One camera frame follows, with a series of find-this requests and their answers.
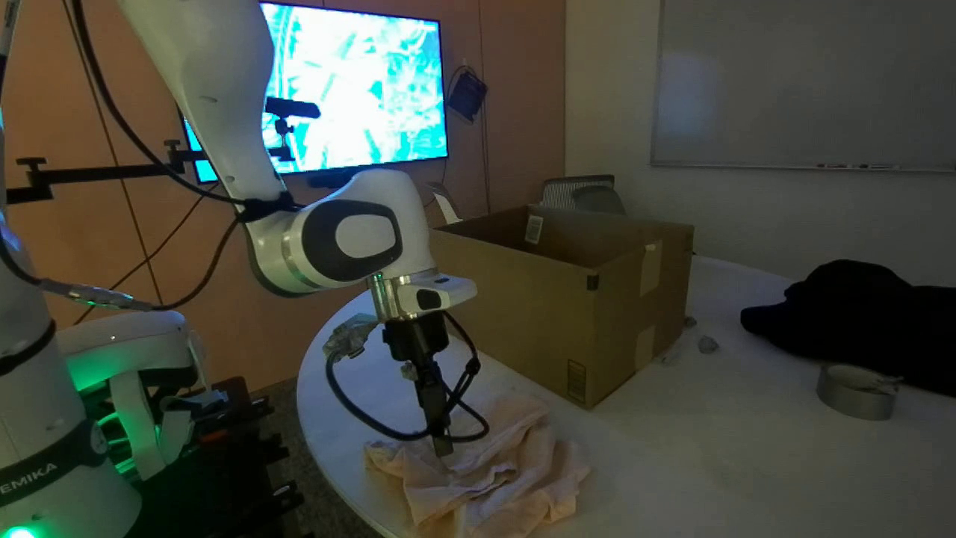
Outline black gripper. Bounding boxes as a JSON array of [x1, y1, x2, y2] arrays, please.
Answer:
[[383, 312, 458, 462]]

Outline peach shirt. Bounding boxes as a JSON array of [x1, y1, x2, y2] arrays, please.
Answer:
[[362, 391, 594, 533]]

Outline brown cardboard box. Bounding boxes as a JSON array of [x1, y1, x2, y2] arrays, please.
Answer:
[[428, 205, 695, 414]]

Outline black equipment rack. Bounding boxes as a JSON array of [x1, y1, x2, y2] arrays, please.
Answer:
[[129, 372, 304, 538]]

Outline grey chair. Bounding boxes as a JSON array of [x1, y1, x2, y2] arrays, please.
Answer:
[[534, 175, 631, 220]]

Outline grey tape roll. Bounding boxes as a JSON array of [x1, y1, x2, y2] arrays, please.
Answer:
[[815, 363, 904, 424]]

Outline black garment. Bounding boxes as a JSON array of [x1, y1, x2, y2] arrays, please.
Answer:
[[738, 257, 956, 397]]

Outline black looped gripper cable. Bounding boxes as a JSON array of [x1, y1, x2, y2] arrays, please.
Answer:
[[322, 312, 493, 445]]

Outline small dark wall device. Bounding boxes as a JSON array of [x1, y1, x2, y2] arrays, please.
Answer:
[[449, 67, 490, 122]]

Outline wall monitor with teal picture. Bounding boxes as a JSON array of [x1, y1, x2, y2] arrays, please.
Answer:
[[177, 0, 455, 190]]

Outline black camera on mount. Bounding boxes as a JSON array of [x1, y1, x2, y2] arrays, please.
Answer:
[[262, 94, 325, 169]]

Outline white wall whiteboard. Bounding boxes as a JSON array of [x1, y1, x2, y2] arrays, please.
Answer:
[[650, 0, 956, 176]]

